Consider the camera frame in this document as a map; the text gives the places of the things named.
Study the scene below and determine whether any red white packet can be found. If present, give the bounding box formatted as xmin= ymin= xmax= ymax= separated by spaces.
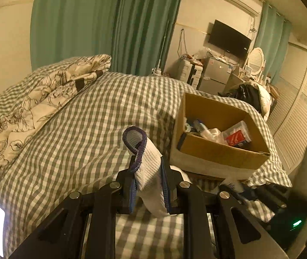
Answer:
xmin=224 ymin=120 xmax=252 ymax=148

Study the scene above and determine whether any black jacket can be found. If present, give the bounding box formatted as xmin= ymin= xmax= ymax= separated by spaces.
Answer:
xmin=218 ymin=83 xmax=263 ymax=114

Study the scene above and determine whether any plastic bag on fridge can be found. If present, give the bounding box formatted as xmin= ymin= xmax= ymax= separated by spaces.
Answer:
xmin=194 ymin=47 xmax=211 ymax=60

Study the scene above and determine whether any floral printed duvet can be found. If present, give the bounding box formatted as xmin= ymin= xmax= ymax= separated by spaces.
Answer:
xmin=0 ymin=54 xmax=112 ymax=195

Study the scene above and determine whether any white dressing table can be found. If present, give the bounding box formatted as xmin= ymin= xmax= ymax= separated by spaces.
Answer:
xmin=224 ymin=71 xmax=251 ymax=95

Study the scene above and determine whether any white padded jacket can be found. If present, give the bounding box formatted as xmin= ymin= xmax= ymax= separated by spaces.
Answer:
xmin=258 ymin=86 xmax=276 ymax=122

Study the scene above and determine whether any white blue tissue pack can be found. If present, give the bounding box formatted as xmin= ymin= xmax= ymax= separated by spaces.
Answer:
xmin=193 ymin=119 xmax=208 ymax=139

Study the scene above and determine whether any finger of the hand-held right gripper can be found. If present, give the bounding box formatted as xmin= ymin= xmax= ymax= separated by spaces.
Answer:
xmin=219 ymin=183 xmax=262 ymax=204

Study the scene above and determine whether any oval vanity mirror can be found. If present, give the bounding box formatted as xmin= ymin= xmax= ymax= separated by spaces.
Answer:
xmin=246 ymin=47 xmax=266 ymax=77

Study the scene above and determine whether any cardboard box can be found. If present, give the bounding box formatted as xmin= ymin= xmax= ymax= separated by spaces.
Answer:
xmin=170 ymin=92 xmax=271 ymax=180

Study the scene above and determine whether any silver small fridge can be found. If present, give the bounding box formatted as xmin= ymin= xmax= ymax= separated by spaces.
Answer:
xmin=200 ymin=57 xmax=234 ymax=87

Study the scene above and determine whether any orange wall cable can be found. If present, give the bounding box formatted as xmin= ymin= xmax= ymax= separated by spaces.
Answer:
xmin=179 ymin=28 xmax=190 ymax=59

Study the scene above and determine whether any clear plastic bag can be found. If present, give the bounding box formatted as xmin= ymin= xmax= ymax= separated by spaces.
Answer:
xmin=205 ymin=128 xmax=226 ymax=142

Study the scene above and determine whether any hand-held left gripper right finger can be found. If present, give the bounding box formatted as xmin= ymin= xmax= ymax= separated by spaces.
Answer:
xmin=160 ymin=156 xmax=290 ymax=259

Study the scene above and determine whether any white oil heater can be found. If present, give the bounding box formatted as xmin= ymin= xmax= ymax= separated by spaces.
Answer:
xmin=176 ymin=59 xmax=204 ymax=89

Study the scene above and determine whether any green curtain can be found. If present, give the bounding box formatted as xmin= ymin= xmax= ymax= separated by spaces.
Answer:
xmin=112 ymin=0 xmax=186 ymax=76
xmin=31 ymin=0 xmax=125 ymax=71

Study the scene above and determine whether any black wall television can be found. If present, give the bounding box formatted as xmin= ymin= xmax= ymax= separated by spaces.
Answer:
xmin=208 ymin=19 xmax=252 ymax=59

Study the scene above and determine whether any white mop pole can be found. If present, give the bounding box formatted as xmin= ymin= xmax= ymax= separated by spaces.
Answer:
xmin=157 ymin=23 xmax=170 ymax=72

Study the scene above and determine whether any white louvred wardrobe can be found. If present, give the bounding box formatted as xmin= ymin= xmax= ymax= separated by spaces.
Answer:
xmin=267 ymin=42 xmax=307 ymax=174

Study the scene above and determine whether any white sock purple trim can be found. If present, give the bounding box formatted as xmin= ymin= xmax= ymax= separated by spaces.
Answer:
xmin=122 ymin=126 xmax=171 ymax=218

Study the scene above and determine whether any checkered bed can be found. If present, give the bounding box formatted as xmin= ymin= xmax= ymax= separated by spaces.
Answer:
xmin=0 ymin=57 xmax=293 ymax=259

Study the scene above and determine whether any light teal curtain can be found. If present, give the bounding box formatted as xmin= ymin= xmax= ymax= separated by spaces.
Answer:
xmin=253 ymin=1 xmax=292 ymax=86

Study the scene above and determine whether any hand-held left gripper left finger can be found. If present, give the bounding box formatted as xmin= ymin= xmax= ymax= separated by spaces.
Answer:
xmin=8 ymin=167 xmax=138 ymax=259

